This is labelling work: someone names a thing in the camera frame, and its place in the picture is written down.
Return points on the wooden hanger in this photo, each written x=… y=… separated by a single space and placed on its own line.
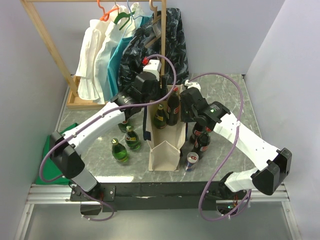
x=156 y=29

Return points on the green glass bottle yellow label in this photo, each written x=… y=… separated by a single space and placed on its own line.
x=160 y=118

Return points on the blue wire hanger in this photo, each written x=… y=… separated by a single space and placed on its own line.
x=135 y=18

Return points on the wooden clothes rack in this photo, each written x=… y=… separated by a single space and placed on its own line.
x=73 y=101

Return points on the beige canvas tote bag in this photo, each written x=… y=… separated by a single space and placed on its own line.
x=165 y=144

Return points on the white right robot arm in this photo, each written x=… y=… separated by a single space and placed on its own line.
x=271 y=165

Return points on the pale white blouse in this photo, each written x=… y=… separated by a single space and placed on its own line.
x=103 y=55

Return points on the cola bottle middle red cap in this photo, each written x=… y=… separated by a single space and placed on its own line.
x=196 y=131

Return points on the silver blue energy drink can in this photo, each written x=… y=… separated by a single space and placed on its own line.
x=191 y=160

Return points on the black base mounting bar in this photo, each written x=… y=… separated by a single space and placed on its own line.
x=129 y=196

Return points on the green hanger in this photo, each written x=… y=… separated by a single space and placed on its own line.
x=122 y=18

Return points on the cola bottle front red cap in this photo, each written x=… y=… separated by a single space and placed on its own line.
x=202 y=143

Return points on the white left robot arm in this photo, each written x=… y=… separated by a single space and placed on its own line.
x=66 y=149

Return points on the white ruffled shirt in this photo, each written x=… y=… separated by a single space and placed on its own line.
x=88 y=88

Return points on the dark patterned shirt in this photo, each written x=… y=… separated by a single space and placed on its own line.
x=136 y=50

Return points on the green bottle back left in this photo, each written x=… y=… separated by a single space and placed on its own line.
x=122 y=126

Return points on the aluminium rail frame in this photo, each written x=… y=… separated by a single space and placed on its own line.
x=150 y=211

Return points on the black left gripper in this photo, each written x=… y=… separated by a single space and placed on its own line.
x=163 y=92

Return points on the teal shirt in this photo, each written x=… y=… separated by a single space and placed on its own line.
x=119 y=44

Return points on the green cloth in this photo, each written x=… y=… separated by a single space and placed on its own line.
x=50 y=170

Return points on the dark cola bottle red cap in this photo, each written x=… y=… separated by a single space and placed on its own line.
x=173 y=107

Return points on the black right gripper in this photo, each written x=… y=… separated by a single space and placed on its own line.
x=183 y=117

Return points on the green bottle middle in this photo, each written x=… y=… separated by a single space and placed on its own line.
x=131 y=138

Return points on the orange hanger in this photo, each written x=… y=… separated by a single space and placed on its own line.
x=106 y=14

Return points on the green bottle front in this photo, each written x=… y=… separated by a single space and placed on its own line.
x=119 y=152

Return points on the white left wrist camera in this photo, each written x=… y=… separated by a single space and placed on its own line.
x=152 y=66

